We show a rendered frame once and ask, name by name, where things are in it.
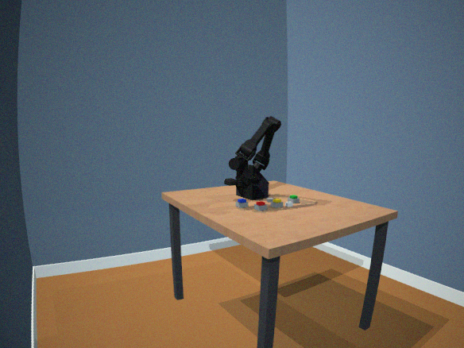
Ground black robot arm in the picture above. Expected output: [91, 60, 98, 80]
[229, 116, 281, 184]

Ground green button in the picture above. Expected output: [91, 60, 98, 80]
[288, 195, 300, 203]

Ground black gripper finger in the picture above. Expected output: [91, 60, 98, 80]
[242, 183, 251, 197]
[235, 184, 244, 197]

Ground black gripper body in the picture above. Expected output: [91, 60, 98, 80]
[224, 168, 260, 186]

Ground blue button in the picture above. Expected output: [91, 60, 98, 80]
[236, 199, 249, 208]

